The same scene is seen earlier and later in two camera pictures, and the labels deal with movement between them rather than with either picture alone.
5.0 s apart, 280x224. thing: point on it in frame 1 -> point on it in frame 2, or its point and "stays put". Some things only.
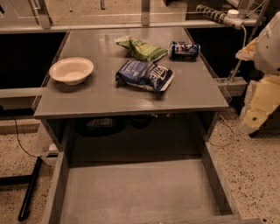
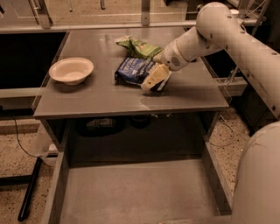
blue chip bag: (144, 73) stays put
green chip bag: (140, 50) stays put
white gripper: (269, 52) -> (171, 58)
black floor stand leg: (29, 179) stays put
